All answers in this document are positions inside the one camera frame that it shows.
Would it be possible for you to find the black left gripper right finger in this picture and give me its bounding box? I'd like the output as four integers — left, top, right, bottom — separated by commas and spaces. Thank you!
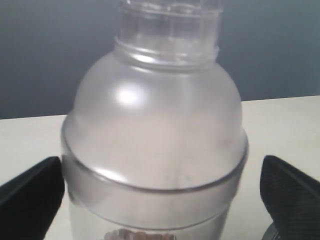
259, 155, 320, 240

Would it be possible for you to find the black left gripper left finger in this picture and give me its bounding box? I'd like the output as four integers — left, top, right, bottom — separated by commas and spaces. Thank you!
0, 156, 65, 240

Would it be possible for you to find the clear plastic shaker bottle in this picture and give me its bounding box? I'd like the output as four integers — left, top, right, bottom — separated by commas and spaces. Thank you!
61, 0, 249, 240

